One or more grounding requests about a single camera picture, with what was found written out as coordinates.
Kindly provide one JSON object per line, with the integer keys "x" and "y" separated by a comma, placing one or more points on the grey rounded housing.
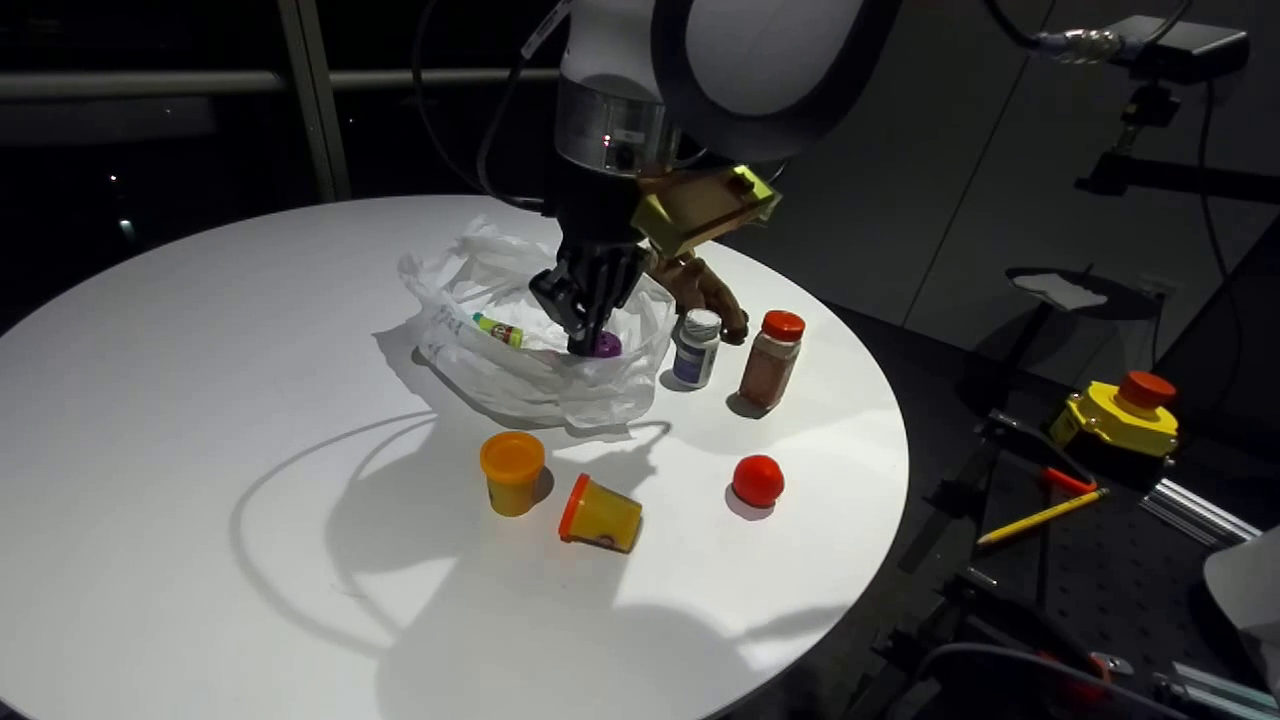
{"x": 1251, "y": 594}

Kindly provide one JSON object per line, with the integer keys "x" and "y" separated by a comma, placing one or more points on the red lid spice jar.
{"x": 774, "y": 361}

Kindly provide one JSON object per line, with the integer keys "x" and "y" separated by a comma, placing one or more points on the red toy tomato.
{"x": 758, "y": 481}

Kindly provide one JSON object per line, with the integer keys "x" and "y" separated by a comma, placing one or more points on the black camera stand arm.
{"x": 1174, "y": 175}

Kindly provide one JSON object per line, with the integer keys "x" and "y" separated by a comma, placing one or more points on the grey window post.
{"x": 315, "y": 102}

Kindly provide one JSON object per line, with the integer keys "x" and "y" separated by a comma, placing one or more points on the yellow emergency stop button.
{"x": 1116, "y": 414}

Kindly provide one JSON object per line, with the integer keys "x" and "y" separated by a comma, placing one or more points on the yellow pencil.
{"x": 1042, "y": 516}

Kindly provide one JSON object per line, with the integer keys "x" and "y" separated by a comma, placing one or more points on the black camera on stand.
{"x": 1194, "y": 48}

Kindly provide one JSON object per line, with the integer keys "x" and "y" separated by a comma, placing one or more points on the white lid pill bottle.
{"x": 696, "y": 350}

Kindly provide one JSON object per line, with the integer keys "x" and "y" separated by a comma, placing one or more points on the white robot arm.
{"x": 723, "y": 62}

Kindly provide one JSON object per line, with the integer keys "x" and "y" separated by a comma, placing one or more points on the grey horizontal railing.
{"x": 162, "y": 84}

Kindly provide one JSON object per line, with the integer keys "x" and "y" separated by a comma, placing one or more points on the brown moose plush toy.
{"x": 706, "y": 284}

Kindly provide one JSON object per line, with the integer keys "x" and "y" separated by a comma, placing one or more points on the white flat sheet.
{"x": 1063, "y": 289}

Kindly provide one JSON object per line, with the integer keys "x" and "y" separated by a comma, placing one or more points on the white plastic bag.
{"x": 532, "y": 383}

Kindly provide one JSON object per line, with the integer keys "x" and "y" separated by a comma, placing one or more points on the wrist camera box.
{"x": 706, "y": 207}

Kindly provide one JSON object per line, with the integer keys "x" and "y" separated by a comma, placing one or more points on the black perforated breadboard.
{"x": 1064, "y": 585}

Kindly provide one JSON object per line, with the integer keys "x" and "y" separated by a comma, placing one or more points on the aluminium extrusion rail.
{"x": 1203, "y": 509}

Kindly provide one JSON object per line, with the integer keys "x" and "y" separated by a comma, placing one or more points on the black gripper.
{"x": 603, "y": 215}

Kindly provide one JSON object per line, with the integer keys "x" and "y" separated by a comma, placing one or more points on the purple toy fruit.
{"x": 603, "y": 347}

